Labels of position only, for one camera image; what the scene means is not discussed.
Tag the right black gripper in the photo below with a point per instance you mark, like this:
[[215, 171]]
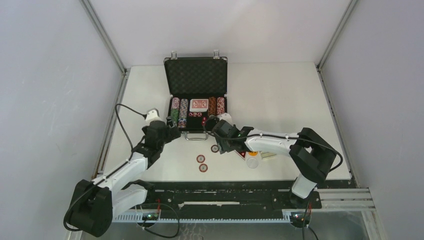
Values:
[[222, 147]]

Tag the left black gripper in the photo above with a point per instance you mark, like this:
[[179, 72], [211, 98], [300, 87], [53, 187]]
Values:
[[172, 134]]

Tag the orange black poker chip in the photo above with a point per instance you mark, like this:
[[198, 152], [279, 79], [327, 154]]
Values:
[[215, 148]]

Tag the red poker chip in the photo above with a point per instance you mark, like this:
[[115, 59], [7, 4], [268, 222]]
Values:
[[203, 168], [200, 158]]

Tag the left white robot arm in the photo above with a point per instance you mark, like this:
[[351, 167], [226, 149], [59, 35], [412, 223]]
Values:
[[95, 203]]

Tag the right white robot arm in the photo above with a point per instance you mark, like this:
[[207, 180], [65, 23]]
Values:
[[312, 155]]

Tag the red triangular all-in button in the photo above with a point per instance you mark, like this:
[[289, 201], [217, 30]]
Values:
[[241, 154]]

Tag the orange big blind button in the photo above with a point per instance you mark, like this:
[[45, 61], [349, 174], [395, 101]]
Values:
[[254, 154]]

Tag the left mixed chip stack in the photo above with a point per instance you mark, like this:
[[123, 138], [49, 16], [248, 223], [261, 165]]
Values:
[[175, 108]]

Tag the mixed chip stack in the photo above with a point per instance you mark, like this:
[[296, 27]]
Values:
[[175, 108], [183, 112]]

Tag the clear dealer button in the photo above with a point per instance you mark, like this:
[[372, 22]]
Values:
[[252, 162]]

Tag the red white chip stack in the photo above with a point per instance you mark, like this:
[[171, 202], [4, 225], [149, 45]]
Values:
[[220, 105]]

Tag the blue striped card box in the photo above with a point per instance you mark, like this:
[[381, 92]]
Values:
[[265, 155]]

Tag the orange chip stack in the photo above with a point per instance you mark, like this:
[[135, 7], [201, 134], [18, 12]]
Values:
[[212, 106]]

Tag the red playing card deck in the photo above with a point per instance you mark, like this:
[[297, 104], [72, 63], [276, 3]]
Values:
[[198, 105]]

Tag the black aluminium poker case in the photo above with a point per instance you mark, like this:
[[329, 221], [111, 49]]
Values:
[[196, 77]]

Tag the left controller board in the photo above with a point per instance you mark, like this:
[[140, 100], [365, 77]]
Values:
[[150, 217]]

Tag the controller board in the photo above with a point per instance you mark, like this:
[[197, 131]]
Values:
[[300, 217], [150, 217]]

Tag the right controller board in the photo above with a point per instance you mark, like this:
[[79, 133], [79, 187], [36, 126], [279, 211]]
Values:
[[300, 217]]

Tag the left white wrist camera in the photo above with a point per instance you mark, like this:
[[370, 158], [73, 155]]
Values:
[[152, 115]]

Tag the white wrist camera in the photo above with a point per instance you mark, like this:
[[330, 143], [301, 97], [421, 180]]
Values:
[[226, 117], [152, 115]]

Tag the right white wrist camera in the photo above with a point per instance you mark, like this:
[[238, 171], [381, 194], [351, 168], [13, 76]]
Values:
[[226, 117]]

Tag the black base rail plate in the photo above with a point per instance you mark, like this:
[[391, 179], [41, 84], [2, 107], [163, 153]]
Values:
[[216, 198]]

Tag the white cable duct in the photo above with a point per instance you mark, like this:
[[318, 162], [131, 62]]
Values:
[[136, 217]]

